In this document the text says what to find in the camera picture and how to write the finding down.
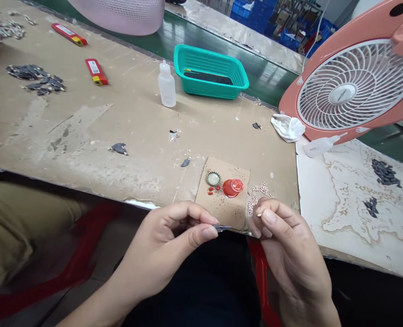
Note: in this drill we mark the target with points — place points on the pile of grey-white parts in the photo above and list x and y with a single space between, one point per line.
0 27

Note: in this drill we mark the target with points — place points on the tall clear squeeze bottle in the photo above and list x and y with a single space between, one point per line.
166 87

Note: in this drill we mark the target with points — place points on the red plastic stool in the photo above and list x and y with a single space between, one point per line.
264 282
68 265

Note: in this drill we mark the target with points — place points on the metal crown bottle cap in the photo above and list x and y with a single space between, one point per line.
213 178

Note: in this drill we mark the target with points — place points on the dense heap of dark parts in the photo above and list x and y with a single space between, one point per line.
385 173

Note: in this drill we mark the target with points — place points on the red glossy bottle cap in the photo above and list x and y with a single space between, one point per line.
233 188

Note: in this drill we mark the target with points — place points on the person's left hand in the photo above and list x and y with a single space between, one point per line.
160 248

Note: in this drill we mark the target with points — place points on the red utility knife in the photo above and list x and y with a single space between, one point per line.
96 71
68 34

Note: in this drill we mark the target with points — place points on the small clear squeeze bottle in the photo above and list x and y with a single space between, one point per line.
319 146

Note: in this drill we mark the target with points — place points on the teal plastic mesh basket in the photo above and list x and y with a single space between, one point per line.
218 88

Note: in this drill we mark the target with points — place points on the person's legs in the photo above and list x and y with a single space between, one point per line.
205 289

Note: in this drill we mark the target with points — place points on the person's right hand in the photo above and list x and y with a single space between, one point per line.
296 259

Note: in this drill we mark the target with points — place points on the stained white board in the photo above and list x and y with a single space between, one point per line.
351 235

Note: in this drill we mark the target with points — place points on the tiny pale bead stick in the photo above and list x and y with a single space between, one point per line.
260 214

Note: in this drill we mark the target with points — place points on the pile of tiny pale beads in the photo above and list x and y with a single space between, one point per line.
256 197

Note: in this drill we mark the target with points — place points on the brown cardboard piece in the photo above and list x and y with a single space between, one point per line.
228 211

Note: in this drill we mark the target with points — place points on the black flat items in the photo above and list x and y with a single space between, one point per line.
210 77

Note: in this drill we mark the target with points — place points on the large pile of dark parts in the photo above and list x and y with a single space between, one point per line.
38 78

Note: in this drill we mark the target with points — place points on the crumpled white cloth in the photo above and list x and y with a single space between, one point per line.
288 127

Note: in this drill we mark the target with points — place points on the cluster of red beads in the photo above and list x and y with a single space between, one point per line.
213 189

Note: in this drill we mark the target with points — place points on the pink plastic laundry basket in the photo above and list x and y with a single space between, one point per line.
126 15

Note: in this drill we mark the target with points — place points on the pink and white fan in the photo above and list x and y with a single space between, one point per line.
354 88

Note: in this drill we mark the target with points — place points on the stack of blue crates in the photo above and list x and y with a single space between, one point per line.
276 20

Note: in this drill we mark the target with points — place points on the green conveyor belt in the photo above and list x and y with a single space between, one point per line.
222 37

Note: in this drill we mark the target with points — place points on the small cluster of dark parts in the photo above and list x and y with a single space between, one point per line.
371 206

